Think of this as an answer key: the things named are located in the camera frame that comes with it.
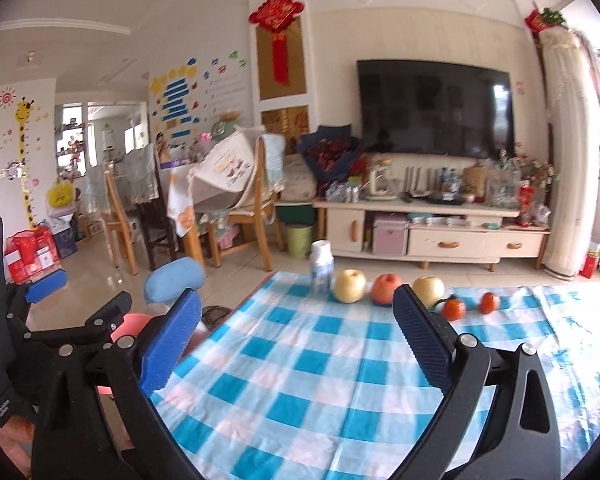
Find pink storage box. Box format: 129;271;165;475
372;212;410;256

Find black television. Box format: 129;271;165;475
356;59;516;160

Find giraffe height wall sticker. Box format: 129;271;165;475
12;97;41;231

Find white pill bottle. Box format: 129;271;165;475
309;240;335;296

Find green trash bin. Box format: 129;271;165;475
285;222;317;260

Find red packets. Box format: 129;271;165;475
517;185;551;226

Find dark blue box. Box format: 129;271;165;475
52;227;78;258

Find cream tv cabinet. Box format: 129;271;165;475
312;195;552;272

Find yellow bag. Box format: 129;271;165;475
47;177;76;207

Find printed cream cloth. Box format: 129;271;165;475
187;127;267;208

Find red apple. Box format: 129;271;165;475
371;273;403;307

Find blue yellow wall stickers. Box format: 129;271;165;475
147;50;248;141

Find white glass kettle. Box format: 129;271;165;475
365;159;398;198

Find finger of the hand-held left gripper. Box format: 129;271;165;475
22;290;133;348
2;269;69;333

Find blue cushioned stool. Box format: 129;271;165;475
145;257;206;311

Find wooden chair with lace cover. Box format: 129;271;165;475
102;145;161;276

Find white sack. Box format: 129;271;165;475
282;154;317;201

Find dark slipper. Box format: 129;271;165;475
200;305;232;332

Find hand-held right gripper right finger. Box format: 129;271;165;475
392;284;563;480

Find covered standing air conditioner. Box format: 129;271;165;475
537;27;600;281

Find clear plastic bag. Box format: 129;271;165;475
485;157;523;207

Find red white container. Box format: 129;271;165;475
579;240;600;279

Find red green ornament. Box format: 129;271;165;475
525;7;568;36

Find dark chair with lace cover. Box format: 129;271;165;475
137;200;181;271

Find tangerine with green leaf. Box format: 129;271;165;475
437;294;467;322

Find brown woven bag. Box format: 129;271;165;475
462;165;486;196

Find dark wrapped red bouquet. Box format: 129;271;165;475
297;122;368;196

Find water bottles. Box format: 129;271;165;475
440;166;462;193

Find red gift boxes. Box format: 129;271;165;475
4;222;61;283

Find large yellow pear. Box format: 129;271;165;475
412;276;446;309

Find pack of small bottles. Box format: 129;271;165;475
325;180;366;203

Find red knot wall ornament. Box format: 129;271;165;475
249;0;306;85

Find yellow apple left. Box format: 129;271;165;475
333;269;367;304

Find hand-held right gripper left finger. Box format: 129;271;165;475
32;287;203;480

